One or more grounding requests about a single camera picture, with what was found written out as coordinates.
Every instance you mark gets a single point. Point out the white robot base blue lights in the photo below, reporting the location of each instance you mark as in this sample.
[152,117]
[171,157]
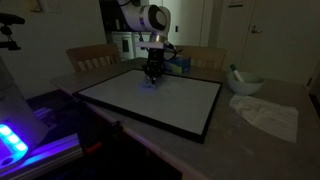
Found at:
[16,110]

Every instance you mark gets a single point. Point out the white kitchen counter unit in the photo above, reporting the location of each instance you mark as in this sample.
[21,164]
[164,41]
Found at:
[128,45]

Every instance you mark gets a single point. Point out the blue tissue box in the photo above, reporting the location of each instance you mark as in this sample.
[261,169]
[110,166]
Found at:
[180,65]

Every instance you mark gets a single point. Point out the red clamp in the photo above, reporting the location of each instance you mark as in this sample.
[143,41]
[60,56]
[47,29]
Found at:
[93,147]

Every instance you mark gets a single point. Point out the aluminium frame rail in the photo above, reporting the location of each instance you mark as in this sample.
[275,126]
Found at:
[60,150]

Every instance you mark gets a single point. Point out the green capped white marker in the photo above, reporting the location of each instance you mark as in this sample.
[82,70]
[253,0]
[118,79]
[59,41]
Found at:
[235,72]

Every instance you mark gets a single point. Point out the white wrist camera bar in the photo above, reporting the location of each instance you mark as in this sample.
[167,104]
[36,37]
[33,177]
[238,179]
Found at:
[150,45]

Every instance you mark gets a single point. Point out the black framed whiteboard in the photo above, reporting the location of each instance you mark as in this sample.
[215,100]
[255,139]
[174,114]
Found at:
[150,103]

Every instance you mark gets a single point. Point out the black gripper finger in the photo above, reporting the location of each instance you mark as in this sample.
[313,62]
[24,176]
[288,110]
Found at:
[147,72]
[160,73]

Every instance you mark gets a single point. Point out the wooden slatted chair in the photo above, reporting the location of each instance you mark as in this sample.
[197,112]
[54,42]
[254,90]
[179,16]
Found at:
[93,51]

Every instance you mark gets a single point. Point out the white door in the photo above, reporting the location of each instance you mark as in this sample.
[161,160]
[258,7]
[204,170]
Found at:
[286,43]

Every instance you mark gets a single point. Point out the grey bowl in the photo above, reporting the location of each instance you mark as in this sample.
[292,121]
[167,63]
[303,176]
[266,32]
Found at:
[246,87]

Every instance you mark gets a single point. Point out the blue cloth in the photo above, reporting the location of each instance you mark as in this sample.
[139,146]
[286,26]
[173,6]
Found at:
[151,85]

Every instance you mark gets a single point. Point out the white crumpled cloth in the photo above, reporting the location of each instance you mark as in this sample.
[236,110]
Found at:
[266,116]

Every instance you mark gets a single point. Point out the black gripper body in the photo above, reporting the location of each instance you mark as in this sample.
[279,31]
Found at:
[155,58]

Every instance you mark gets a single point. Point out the dark wall switch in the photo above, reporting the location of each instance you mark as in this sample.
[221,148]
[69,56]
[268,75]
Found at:
[176,29]

